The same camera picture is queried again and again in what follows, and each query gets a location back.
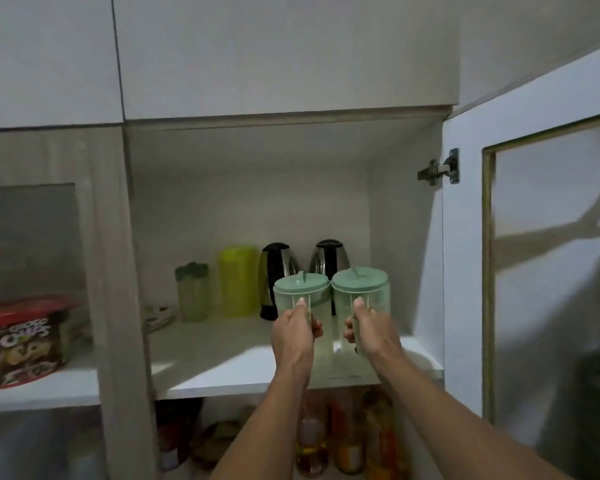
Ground white upper cabinet door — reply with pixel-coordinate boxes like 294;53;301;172
0;0;125;131
112;0;461;121

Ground steel kettle with black handle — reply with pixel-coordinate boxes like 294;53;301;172
257;242;301;321
309;238;351;277

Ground wood frame glass cabinet door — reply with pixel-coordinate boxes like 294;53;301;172
0;125;159;480
441;39;600;480

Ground person's right forearm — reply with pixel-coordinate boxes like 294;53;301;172
372;352;576;480

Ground red lid cereal tub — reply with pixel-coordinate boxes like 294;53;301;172
0;293;81;391

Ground person's right hand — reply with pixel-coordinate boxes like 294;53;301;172
343;296;406;371

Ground clear pitcher with green lid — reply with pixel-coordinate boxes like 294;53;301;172
175;262;211;324
272;271;333;381
331;266;392;358

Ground person's left forearm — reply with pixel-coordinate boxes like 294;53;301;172
209;364;316;480

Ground person's left hand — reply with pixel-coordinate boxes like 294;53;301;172
271;297;325;375

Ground polka dot plates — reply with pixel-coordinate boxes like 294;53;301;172
142;304;176;333

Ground yellow-green plastic pitcher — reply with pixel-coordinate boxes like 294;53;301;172
218;245;260;318

